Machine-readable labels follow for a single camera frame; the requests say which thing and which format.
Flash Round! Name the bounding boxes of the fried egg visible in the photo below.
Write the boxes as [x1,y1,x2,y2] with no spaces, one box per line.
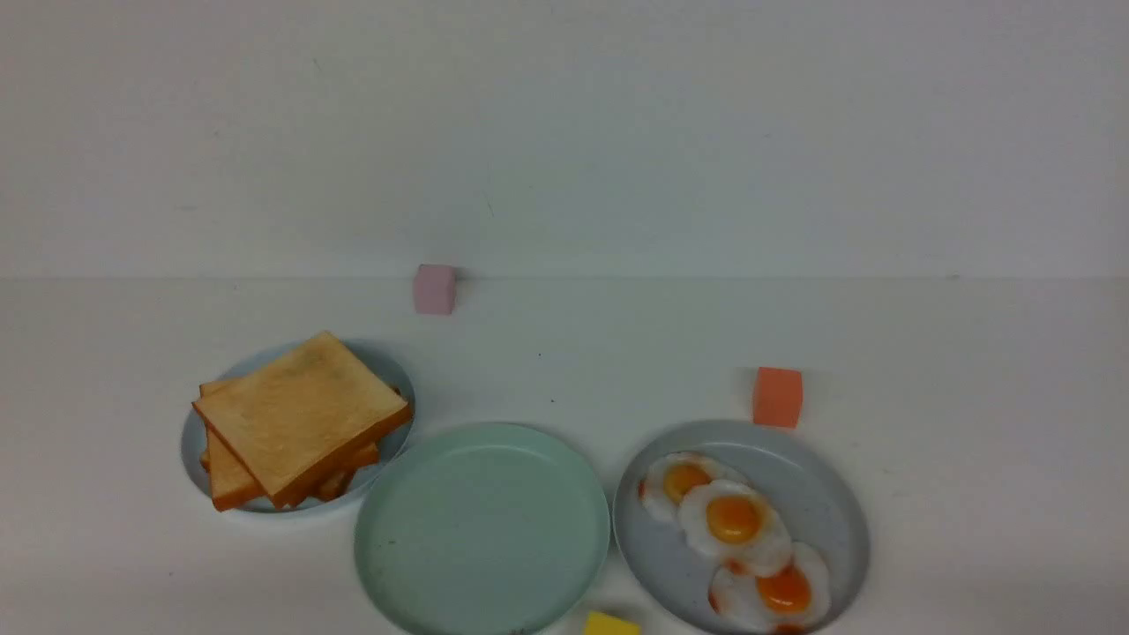
[677,479,793,579]
[636,452,749,524]
[708,542,832,634]

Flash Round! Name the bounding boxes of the toast slice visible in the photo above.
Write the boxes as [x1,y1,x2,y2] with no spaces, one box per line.
[200,377,316,511]
[192,331,415,473]
[200,450,358,503]
[291,444,380,507]

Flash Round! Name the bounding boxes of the pink cube block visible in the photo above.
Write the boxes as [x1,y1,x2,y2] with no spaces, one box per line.
[413,264,457,315]

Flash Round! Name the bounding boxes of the mint green centre plate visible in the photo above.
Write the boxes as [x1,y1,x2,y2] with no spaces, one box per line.
[355,421,610,634]

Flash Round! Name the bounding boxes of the orange cube block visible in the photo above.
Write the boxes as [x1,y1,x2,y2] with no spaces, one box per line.
[751,367,804,430]

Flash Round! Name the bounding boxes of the grey-blue egg plate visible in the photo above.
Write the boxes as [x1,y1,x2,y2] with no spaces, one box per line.
[612,421,870,634]

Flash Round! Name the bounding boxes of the yellow cube block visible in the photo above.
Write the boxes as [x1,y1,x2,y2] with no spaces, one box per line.
[583,611,641,635]

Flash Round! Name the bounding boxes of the light blue bread plate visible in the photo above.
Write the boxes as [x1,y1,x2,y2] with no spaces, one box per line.
[180,338,418,519]

